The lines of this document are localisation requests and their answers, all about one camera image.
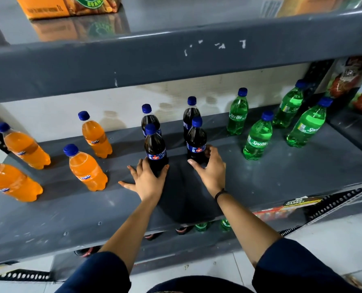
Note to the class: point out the person's left forearm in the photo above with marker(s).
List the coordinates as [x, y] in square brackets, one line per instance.
[129, 231]

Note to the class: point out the person's left middle finger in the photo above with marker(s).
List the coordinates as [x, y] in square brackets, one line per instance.
[140, 166]

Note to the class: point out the grey metal shelf unit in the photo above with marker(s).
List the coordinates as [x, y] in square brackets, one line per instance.
[168, 57]

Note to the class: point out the dark soda bottle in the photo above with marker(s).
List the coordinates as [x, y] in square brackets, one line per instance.
[85, 251]
[184, 230]
[149, 236]

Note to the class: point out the green soda bottle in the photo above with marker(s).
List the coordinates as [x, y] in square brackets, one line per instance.
[288, 108]
[258, 138]
[201, 226]
[238, 114]
[226, 224]
[307, 123]

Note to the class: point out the person's left hand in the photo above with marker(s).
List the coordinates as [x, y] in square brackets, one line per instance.
[146, 183]

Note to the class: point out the person's right hand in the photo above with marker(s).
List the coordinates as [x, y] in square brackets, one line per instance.
[214, 172]

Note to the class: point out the person's right thumb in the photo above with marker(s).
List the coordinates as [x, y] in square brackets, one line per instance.
[196, 166]

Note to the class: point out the orange juice carton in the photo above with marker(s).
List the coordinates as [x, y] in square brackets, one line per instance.
[46, 6]
[309, 4]

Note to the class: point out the cola bottle with blue cap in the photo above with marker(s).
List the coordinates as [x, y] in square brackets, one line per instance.
[155, 149]
[150, 118]
[196, 140]
[190, 114]

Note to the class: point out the orange soda bottle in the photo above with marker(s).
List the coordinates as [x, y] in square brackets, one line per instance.
[96, 138]
[86, 169]
[11, 181]
[27, 147]

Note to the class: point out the person's left little finger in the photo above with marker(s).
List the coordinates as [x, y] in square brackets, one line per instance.
[125, 184]

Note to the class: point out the black wristband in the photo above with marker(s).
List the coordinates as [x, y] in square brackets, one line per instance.
[220, 193]

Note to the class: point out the dark blue top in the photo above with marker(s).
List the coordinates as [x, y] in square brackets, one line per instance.
[92, 274]

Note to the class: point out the person's right forearm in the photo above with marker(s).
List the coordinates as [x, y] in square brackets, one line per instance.
[245, 225]

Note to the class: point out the person's left thumb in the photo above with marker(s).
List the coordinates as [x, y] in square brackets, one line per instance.
[164, 172]

